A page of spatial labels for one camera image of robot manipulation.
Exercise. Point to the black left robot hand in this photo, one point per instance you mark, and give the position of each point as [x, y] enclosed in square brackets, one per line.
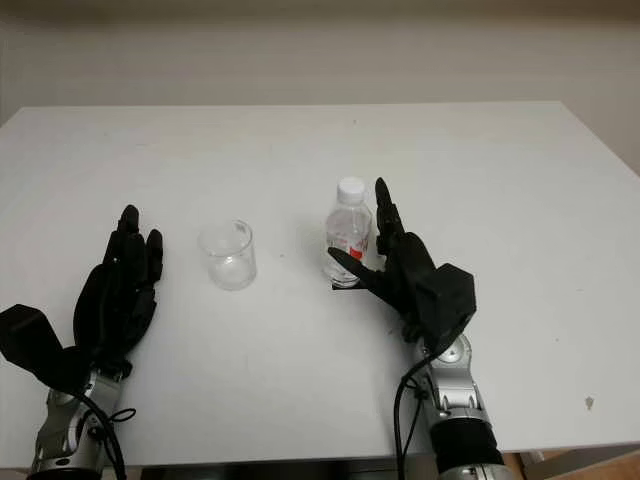
[110, 305]

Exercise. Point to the dark robot torso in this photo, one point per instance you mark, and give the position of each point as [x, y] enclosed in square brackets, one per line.
[275, 469]

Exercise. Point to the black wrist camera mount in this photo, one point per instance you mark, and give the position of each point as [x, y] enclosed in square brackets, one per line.
[35, 340]
[447, 300]

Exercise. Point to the clear glass cup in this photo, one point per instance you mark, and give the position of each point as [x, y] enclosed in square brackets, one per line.
[229, 260]

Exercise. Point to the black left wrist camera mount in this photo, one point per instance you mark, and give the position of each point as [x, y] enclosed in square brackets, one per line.
[35, 340]

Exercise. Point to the black tape marker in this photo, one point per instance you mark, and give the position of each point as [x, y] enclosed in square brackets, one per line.
[342, 288]

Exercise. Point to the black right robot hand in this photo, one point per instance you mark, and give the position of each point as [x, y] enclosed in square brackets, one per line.
[405, 270]

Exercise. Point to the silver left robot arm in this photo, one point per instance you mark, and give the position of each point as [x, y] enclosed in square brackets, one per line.
[65, 430]

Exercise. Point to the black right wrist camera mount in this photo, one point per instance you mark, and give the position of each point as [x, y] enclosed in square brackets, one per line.
[447, 300]

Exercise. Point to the clear plastic water bottle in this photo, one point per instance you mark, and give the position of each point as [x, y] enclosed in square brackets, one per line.
[347, 225]

